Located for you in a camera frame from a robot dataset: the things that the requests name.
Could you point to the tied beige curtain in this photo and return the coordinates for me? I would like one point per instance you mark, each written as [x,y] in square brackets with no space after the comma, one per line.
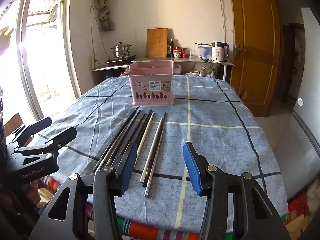
[102,10]

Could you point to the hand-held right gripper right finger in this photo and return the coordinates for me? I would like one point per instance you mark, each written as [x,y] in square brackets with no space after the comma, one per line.
[193,172]

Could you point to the low metal stand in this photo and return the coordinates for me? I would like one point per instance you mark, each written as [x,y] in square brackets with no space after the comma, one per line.
[110,67]

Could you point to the person's left hand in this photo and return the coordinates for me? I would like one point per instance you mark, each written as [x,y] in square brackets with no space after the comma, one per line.
[35,190]

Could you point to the blue plaid tablecloth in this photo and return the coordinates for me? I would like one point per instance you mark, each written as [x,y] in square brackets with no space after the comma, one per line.
[212,142]

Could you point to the grey chopstick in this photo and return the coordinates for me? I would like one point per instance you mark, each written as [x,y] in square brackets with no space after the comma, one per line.
[107,155]

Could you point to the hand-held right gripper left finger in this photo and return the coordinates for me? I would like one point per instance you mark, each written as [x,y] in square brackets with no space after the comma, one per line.
[127,172]

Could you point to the outdoor fan unit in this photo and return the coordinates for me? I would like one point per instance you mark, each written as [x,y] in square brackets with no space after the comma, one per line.
[53,13]

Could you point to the white electric kettle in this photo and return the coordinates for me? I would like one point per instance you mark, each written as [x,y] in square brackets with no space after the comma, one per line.
[218,53]

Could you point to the white plastic jug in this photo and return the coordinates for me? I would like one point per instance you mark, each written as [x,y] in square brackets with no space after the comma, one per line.
[177,70]

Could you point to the light-coloured chopstick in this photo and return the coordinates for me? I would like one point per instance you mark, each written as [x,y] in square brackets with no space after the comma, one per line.
[147,146]
[153,158]

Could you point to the white bowl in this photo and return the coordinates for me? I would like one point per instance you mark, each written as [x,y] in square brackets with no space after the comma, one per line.
[194,73]

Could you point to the wooden door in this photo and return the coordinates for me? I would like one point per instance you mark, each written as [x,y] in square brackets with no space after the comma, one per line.
[255,42]

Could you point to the clear glass mug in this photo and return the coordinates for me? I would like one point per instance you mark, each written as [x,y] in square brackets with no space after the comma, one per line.
[191,53]

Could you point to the white window frame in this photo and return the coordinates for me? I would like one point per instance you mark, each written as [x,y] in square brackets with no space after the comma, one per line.
[70,67]

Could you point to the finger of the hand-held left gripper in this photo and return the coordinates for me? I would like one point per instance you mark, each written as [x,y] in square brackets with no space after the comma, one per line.
[60,138]
[32,130]

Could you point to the steel steamer pot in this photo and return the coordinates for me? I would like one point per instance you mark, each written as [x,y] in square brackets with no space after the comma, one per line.
[121,50]

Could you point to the wooden cutting board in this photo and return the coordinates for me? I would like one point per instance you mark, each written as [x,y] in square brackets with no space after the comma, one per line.
[157,42]

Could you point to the black cooktop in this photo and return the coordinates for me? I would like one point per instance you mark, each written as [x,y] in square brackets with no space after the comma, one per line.
[120,60]

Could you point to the beige power strip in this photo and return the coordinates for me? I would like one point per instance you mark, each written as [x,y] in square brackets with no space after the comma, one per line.
[94,60]

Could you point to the water filter pitcher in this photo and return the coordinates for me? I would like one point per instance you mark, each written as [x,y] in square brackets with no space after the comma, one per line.
[205,53]

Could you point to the red-lidded jar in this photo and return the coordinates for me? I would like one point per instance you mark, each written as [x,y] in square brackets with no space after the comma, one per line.
[177,52]

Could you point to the silver refrigerator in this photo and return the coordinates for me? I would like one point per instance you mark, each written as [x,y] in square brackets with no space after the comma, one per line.
[305,105]

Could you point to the brown wooden board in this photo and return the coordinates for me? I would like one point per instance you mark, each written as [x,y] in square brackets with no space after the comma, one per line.
[13,123]

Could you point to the plastic bags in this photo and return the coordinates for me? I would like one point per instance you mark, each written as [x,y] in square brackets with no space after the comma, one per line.
[207,71]

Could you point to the pink utensil basket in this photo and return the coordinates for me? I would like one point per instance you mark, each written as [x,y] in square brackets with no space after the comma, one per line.
[151,85]

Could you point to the metal kitchen table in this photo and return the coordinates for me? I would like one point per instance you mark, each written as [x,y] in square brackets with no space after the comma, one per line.
[190,60]

